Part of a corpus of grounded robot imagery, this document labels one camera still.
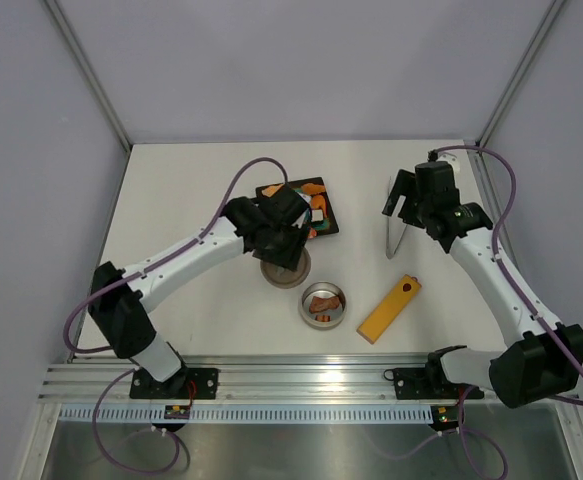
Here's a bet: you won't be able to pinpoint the slotted white cable duct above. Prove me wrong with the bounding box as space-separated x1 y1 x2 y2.
59 404 433 425

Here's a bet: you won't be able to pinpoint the orange flat food slice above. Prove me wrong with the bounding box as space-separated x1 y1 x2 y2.
261 184 283 197

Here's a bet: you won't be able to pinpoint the right aluminium frame post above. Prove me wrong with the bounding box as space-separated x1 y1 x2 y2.
477 0 570 147

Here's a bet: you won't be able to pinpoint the left aluminium frame post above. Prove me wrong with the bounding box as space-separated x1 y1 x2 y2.
40 0 133 157

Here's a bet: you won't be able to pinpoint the round metal lunch tin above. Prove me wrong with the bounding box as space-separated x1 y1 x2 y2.
298 282 347 331

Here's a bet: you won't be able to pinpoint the white tofu cube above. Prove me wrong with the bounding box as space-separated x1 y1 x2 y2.
311 209 324 223

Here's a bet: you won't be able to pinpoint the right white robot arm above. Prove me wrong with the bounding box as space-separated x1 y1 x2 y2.
382 149 583 408

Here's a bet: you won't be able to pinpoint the metal serving tongs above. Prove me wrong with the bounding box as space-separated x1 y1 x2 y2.
385 196 407 259

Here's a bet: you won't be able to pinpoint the black square plate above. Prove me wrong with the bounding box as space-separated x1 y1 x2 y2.
255 176 341 240

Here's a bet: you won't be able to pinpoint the fried chicken piece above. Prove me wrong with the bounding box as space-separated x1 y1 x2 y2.
302 183 326 196

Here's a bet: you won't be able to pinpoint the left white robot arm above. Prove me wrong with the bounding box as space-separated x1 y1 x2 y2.
88 184 311 398

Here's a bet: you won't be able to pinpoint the round grey tin lid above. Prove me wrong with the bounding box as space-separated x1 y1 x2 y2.
260 248 311 289

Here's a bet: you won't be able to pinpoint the orange curled shrimp food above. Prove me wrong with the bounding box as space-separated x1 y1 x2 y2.
311 195 327 213

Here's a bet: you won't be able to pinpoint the yellow wooden block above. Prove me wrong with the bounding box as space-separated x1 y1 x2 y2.
356 275 421 344

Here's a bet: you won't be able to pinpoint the large brown meat piece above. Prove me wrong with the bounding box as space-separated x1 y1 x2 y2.
309 295 341 314

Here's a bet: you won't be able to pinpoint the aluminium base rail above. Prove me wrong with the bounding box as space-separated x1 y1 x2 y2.
38 353 581 404

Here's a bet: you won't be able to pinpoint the aluminium frame post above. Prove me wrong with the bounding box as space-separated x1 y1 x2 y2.
477 0 570 147
40 0 133 157

